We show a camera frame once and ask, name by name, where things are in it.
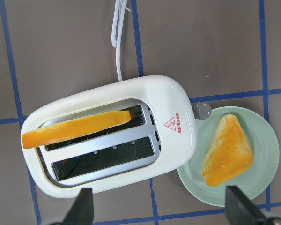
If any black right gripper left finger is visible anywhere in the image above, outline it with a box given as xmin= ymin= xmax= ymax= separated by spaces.
xmin=62 ymin=188 xmax=94 ymax=225

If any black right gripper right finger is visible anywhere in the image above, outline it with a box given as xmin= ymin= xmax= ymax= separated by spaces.
xmin=225 ymin=186 xmax=268 ymax=225

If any white two-slot toaster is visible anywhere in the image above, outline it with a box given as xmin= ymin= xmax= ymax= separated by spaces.
xmin=21 ymin=75 xmax=198 ymax=198

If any orange-crust bread slice in toaster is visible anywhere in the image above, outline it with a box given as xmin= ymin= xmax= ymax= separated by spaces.
xmin=22 ymin=110 xmax=135 ymax=149

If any triangular toast on plate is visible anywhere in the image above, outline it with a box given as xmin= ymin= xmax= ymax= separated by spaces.
xmin=201 ymin=113 xmax=254 ymax=187

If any light green round plate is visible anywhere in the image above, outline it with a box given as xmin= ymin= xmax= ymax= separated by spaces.
xmin=177 ymin=106 xmax=280 ymax=207

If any white toaster power cable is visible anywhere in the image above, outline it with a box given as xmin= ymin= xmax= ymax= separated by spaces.
xmin=111 ymin=0 xmax=131 ymax=83

